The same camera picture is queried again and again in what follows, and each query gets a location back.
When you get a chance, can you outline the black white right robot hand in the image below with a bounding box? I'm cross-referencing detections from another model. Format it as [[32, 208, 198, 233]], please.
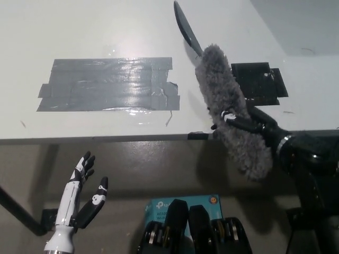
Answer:
[[211, 107, 289, 153]]

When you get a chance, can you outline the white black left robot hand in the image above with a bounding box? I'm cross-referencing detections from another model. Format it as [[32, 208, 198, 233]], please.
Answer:
[[54, 151, 109, 230]]

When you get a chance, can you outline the grey fluffy duster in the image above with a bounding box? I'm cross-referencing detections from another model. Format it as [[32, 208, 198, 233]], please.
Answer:
[[173, 1, 273, 182]]

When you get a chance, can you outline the black table foot plate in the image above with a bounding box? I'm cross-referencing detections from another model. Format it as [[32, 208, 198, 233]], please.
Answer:
[[41, 208, 59, 233], [286, 207, 304, 231]]

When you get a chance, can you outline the black tape patch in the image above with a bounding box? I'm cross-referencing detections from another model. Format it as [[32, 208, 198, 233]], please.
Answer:
[[230, 62, 289, 106]]

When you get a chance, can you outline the black metal table leg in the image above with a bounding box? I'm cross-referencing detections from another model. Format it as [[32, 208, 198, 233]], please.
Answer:
[[0, 184, 47, 237]]

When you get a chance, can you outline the teal tp-link router box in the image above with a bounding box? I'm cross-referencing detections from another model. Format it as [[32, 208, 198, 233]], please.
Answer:
[[145, 195, 222, 241]]

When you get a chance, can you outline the thin black cable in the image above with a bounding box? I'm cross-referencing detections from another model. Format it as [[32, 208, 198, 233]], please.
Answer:
[[287, 229, 295, 254]]

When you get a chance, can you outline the grey duct tape patch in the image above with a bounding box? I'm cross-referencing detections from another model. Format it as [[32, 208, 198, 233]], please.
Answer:
[[36, 57, 181, 112]]

